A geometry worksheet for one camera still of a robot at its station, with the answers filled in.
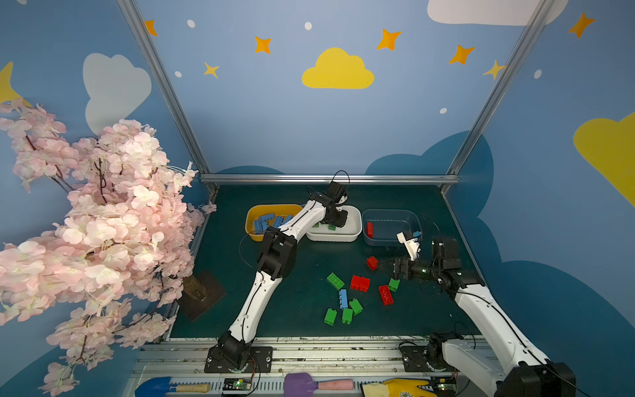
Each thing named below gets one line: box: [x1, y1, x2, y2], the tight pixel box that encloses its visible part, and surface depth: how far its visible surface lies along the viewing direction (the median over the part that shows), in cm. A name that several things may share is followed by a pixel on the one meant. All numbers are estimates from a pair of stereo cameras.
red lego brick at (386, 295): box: [378, 284, 395, 307], surface depth 88 cm
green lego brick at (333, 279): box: [326, 272, 345, 291], surface depth 92 cm
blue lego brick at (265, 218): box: [258, 213, 276, 225], surface depth 109 cm
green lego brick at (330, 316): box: [324, 307, 338, 326], surface depth 82 cm
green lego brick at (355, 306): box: [348, 297, 363, 316], surface depth 84 cm
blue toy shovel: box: [134, 376, 211, 397], surface depth 71 cm
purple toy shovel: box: [283, 372, 355, 397], surface depth 71 cm
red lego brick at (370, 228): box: [366, 221, 375, 240], surface depth 106 cm
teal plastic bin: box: [362, 208, 423, 247], surface depth 107 cm
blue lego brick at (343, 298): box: [338, 288, 349, 309], surface depth 86 cm
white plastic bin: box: [305, 205, 363, 243], surface depth 105 cm
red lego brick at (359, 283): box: [349, 274, 371, 293], surface depth 90 cm
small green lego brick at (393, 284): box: [388, 277, 402, 292], surface depth 90 cm
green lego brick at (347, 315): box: [341, 307, 354, 326], surface depth 83 cm
